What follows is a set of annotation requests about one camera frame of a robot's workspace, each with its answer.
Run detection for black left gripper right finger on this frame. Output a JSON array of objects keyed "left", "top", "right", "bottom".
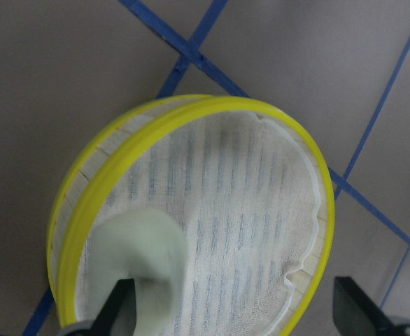
[{"left": 332, "top": 276, "right": 394, "bottom": 335}]

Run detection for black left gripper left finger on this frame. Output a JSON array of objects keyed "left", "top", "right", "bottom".
[{"left": 90, "top": 279, "right": 136, "bottom": 335}]

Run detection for centre yellow bamboo steamer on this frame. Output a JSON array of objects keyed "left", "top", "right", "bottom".
[{"left": 47, "top": 94, "right": 334, "bottom": 335}]

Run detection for white bun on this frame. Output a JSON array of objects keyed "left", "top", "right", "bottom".
[{"left": 85, "top": 208, "right": 188, "bottom": 335}]

